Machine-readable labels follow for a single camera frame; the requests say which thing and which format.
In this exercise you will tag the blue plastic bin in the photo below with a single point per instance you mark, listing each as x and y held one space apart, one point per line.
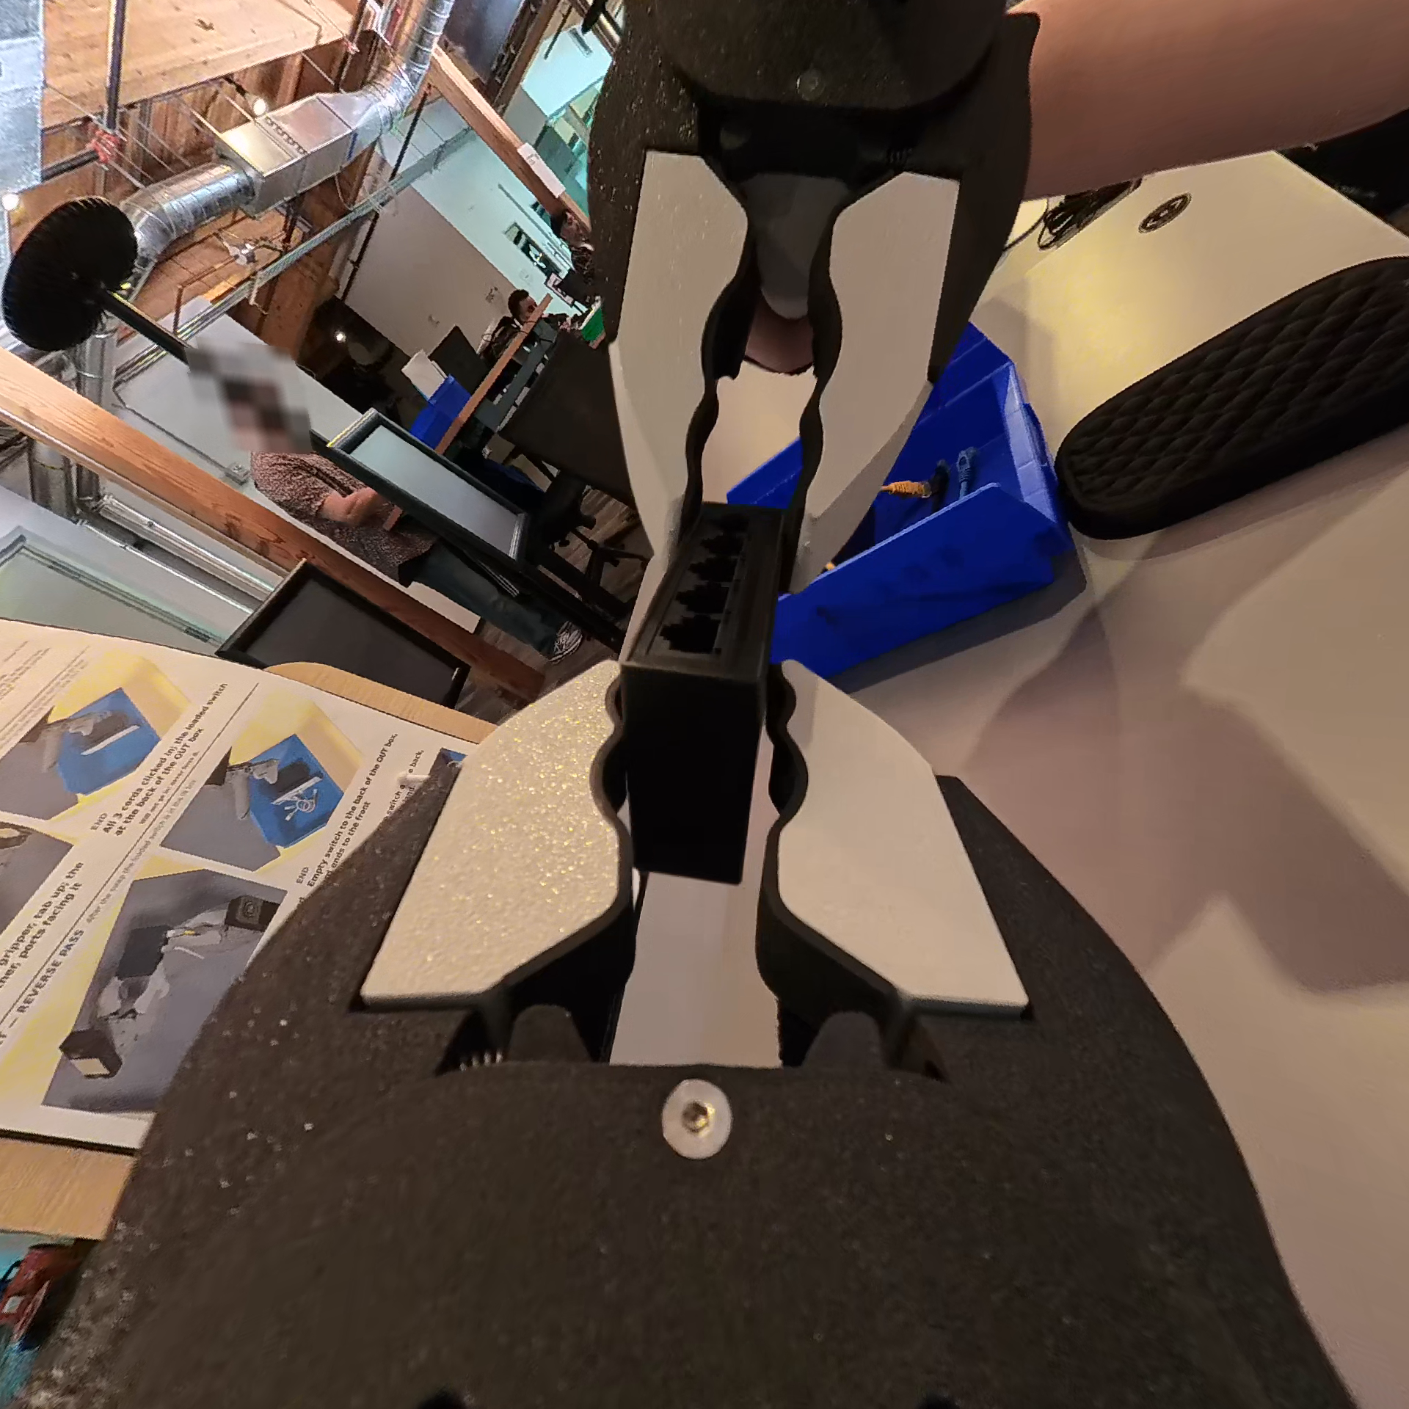
937 573

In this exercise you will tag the black disc on pole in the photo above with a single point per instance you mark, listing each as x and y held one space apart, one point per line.
66 276

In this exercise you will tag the small red box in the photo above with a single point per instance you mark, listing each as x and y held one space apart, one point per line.
32 1299

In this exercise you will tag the framed monitor on stand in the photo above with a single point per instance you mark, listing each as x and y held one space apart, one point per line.
440 485

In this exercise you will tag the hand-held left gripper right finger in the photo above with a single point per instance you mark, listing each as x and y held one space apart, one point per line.
891 881

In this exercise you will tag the person's right hand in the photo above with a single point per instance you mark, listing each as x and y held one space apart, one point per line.
782 348

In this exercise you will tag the black network switch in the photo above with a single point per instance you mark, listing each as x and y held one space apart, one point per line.
693 749

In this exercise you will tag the person's right forearm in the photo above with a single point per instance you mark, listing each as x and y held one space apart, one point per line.
1190 78

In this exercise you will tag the black mesh wrist rest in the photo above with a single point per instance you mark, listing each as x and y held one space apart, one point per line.
1233 396

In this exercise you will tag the dark monitor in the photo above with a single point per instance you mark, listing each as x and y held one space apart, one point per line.
341 638

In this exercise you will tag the silver air duct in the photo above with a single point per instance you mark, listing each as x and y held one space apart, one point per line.
187 198

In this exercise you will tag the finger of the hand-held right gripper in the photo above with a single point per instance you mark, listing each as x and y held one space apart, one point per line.
881 331
667 331

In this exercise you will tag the instruction sheet board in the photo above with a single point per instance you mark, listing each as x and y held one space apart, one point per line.
165 881

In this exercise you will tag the wooden beam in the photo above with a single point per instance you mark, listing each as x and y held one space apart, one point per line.
110 440

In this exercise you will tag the black desk grommet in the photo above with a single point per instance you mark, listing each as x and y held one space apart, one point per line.
1165 214

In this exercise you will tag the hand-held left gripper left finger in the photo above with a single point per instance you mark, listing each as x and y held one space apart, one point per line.
507 869

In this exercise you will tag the small blue storage bin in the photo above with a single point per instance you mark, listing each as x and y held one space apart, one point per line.
440 410

